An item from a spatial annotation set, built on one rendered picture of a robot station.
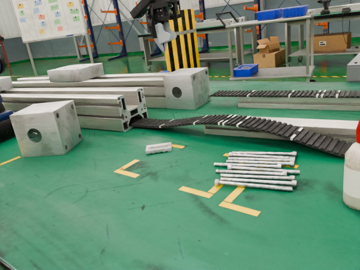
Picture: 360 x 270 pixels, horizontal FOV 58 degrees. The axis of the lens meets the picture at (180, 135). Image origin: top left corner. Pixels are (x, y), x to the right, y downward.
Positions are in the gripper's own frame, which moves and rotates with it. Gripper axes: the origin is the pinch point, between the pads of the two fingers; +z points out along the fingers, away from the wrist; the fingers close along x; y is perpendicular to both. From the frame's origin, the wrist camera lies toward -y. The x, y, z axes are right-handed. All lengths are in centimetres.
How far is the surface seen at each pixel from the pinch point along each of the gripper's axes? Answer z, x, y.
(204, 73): 6.8, -10.9, 21.1
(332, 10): 16, 488, -17
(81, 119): 12.0, -37.8, -1.2
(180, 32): 10, 259, -153
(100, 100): 6.9, -37.7, 7.2
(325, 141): 13, -37, 56
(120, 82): 7.1, -18.8, -3.5
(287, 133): 12, -38, 51
